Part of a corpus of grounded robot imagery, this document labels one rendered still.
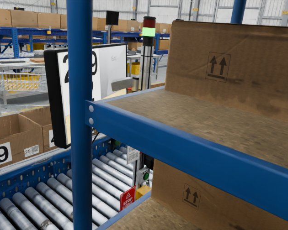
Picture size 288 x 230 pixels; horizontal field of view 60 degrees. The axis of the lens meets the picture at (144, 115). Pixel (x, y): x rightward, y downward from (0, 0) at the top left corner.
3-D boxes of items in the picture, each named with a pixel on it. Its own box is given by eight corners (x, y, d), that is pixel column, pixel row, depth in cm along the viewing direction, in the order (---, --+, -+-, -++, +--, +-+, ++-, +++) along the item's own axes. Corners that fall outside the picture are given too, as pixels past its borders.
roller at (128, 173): (155, 196, 145) (156, 188, 143) (97, 161, 176) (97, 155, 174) (160, 192, 149) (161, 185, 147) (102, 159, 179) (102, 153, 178)
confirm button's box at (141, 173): (141, 185, 118) (142, 173, 116) (136, 182, 120) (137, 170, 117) (150, 179, 123) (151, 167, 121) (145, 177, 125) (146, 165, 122)
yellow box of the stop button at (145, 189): (147, 210, 118) (149, 198, 116) (134, 201, 123) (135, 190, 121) (165, 196, 129) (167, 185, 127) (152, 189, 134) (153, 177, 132)
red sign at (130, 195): (120, 217, 115) (120, 195, 110) (118, 216, 115) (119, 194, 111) (142, 201, 126) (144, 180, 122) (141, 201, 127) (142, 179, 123)
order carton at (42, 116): (44, 153, 146) (42, 126, 140) (20, 137, 163) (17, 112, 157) (96, 134, 175) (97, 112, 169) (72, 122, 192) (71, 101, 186)
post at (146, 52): (130, 227, 126) (143, 47, 96) (124, 222, 129) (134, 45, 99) (146, 215, 135) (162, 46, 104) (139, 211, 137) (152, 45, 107)
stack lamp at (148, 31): (149, 36, 97) (150, 19, 95) (139, 34, 100) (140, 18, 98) (157, 36, 101) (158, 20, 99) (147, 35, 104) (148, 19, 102)
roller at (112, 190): (132, 212, 131) (133, 205, 129) (73, 172, 161) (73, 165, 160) (139, 208, 134) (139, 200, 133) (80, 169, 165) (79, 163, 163)
